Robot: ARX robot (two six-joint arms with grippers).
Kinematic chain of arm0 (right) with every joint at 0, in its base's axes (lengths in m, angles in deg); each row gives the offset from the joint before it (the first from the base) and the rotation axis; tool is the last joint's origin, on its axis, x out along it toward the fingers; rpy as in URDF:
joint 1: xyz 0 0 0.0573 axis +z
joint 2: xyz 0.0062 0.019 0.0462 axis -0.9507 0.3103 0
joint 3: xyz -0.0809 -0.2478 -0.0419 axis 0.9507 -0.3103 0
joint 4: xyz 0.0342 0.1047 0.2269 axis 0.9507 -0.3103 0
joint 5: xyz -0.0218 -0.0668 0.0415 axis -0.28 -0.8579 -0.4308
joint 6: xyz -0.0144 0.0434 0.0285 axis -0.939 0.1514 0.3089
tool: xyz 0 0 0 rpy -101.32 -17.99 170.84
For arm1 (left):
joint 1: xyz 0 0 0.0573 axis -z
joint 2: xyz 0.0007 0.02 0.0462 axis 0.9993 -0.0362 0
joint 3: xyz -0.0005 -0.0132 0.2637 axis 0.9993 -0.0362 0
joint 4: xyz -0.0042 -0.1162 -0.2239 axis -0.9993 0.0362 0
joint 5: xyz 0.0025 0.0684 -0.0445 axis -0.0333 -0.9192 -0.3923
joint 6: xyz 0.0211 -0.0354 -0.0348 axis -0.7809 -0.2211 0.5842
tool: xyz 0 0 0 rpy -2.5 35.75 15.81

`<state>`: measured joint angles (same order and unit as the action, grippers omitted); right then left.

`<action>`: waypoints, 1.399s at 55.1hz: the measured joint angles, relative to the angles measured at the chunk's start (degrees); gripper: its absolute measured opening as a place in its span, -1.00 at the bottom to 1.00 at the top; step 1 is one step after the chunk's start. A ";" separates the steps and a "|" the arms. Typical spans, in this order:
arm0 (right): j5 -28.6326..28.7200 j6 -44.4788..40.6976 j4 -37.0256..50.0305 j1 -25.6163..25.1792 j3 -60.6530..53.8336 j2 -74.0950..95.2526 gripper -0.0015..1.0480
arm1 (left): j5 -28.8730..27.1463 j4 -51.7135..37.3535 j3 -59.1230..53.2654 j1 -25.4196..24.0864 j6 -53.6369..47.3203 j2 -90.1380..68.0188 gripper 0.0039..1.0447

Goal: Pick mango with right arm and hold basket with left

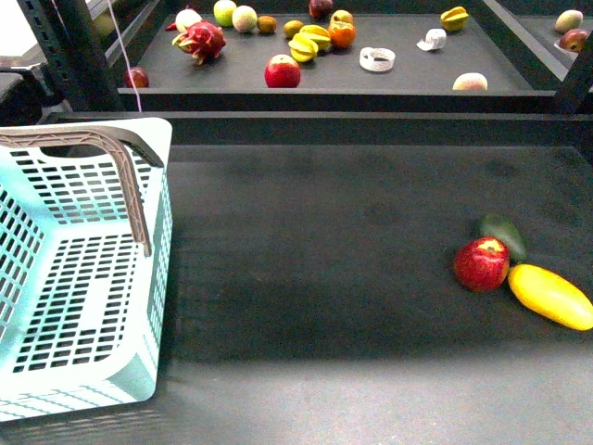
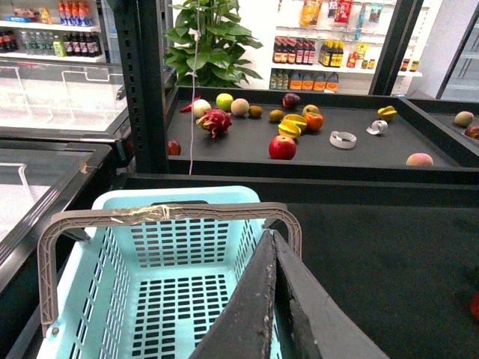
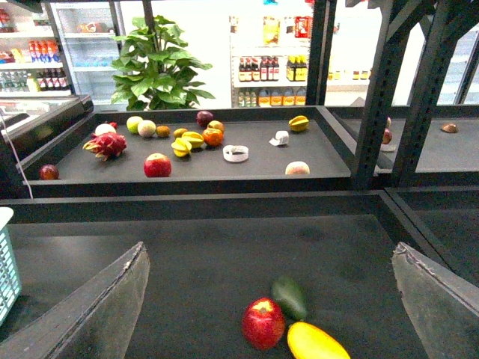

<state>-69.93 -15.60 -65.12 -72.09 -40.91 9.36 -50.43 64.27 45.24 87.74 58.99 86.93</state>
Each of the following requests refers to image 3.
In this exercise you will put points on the yellow star fruit right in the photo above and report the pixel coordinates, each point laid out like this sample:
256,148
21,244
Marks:
299,123

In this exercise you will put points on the pale peach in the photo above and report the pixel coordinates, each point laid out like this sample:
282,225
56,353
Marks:
297,167

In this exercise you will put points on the light blue plastic basket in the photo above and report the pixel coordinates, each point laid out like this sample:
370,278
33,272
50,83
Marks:
10,281

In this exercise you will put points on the red apple on back tray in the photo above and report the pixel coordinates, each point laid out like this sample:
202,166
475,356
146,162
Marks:
157,165

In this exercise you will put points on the small yellow-brown fruit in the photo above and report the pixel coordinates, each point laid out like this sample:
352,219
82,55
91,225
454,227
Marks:
178,133

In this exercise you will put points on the red apple near mango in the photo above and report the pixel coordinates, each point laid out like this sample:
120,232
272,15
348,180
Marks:
263,324

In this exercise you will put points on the yellow star fruit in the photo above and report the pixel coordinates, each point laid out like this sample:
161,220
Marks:
299,123
194,138
181,147

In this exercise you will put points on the yellow-red small apple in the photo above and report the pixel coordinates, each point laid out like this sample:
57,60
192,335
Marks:
215,124

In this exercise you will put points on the green potted plant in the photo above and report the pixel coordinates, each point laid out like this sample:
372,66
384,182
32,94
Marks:
155,69

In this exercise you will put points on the dark purple passion fruit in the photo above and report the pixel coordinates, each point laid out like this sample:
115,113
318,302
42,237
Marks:
203,118

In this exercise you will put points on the yellow star fruit front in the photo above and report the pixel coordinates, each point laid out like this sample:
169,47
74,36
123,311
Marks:
181,147

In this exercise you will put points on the pink dragon fruit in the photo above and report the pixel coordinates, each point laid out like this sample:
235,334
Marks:
106,145

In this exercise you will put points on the glass door refrigerator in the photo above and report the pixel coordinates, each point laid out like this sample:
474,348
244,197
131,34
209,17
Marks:
87,31

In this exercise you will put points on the black back display tray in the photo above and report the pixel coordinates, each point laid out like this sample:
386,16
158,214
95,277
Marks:
204,170

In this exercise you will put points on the white grocery shelf with bottles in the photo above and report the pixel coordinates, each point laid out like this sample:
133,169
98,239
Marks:
270,58

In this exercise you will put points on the yellow star fruit back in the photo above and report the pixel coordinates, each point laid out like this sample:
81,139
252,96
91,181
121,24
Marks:
194,138

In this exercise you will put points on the small dark red plum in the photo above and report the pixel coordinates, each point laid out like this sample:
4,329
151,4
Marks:
49,172

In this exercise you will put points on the white round fruit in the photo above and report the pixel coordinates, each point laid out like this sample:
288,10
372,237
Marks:
104,128

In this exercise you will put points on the brown kiwi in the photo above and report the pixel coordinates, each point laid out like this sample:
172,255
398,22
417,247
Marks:
163,131

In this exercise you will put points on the green avocado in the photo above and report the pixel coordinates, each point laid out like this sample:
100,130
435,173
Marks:
290,296

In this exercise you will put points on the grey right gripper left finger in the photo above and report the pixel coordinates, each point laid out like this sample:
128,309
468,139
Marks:
95,321

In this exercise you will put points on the red mango behind post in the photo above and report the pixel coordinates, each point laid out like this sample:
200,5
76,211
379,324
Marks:
387,135

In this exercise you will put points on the black metal shelf post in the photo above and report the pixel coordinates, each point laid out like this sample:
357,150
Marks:
449,21

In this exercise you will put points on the orange tangerine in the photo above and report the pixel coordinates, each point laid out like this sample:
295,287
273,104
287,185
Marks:
213,137

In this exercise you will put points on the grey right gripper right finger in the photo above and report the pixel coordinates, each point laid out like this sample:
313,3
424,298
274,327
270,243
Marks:
442,306

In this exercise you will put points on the brown fruit far right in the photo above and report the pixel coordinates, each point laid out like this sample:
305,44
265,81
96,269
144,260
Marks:
449,128

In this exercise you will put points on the green apple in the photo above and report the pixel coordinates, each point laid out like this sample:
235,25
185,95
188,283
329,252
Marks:
132,124

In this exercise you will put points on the yellow mango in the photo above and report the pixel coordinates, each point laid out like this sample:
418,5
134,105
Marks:
308,341

